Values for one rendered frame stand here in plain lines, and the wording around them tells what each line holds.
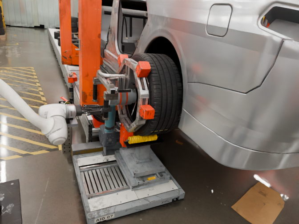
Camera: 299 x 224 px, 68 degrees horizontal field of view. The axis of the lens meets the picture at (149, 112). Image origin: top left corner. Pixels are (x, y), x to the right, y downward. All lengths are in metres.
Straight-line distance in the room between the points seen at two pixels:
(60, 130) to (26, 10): 13.18
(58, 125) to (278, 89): 1.11
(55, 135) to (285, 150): 1.19
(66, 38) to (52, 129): 2.76
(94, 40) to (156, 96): 0.82
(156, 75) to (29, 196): 1.42
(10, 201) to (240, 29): 1.63
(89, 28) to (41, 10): 12.43
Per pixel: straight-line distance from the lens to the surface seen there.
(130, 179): 1.96
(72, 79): 3.35
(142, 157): 2.06
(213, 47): 1.28
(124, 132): 1.83
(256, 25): 1.12
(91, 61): 2.06
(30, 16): 14.38
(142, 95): 1.49
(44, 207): 2.04
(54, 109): 1.45
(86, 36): 2.01
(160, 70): 1.57
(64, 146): 2.51
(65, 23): 3.93
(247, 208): 2.28
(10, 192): 1.78
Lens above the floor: 1.46
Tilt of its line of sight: 24 degrees down
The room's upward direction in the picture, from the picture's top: 7 degrees clockwise
